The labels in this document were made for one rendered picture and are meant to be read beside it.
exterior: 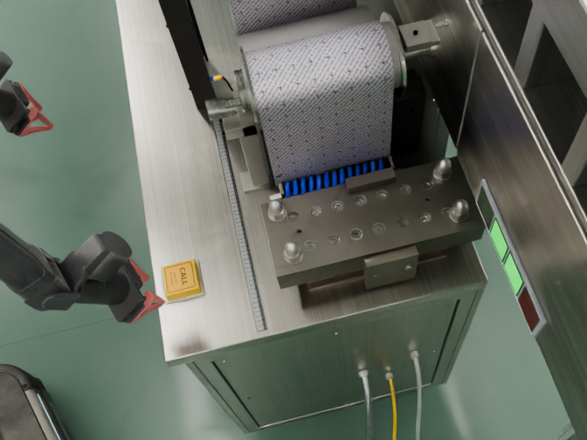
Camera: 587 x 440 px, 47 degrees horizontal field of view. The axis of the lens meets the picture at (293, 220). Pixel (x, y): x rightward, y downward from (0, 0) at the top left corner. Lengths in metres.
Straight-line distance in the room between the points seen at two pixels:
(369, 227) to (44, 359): 1.51
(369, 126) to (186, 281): 0.48
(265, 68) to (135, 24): 0.79
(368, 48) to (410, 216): 0.33
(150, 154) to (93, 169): 1.19
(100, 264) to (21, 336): 1.50
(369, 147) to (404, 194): 0.11
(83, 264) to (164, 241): 0.42
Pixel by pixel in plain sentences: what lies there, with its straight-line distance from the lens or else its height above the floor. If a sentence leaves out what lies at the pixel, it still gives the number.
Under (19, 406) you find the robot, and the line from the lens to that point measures 2.21.
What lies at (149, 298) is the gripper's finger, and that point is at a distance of 1.18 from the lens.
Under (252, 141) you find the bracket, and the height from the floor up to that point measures 1.07.
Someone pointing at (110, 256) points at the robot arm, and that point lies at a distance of 1.07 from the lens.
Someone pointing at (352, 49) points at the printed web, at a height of 1.31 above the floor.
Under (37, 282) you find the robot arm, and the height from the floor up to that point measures 1.32.
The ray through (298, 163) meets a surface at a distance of 1.29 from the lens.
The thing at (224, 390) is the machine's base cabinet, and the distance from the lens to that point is 1.64.
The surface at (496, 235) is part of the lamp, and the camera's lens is 1.11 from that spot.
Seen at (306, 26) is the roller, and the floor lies 1.23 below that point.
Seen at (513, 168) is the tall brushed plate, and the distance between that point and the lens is 0.99.
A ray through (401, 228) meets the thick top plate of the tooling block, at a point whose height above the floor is 1.03.
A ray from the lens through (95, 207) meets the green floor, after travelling 2.68.
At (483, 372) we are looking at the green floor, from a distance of 2.27.
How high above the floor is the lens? 2.16
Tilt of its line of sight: 61 degrees down
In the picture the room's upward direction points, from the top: 12 degrees counter-clockwise
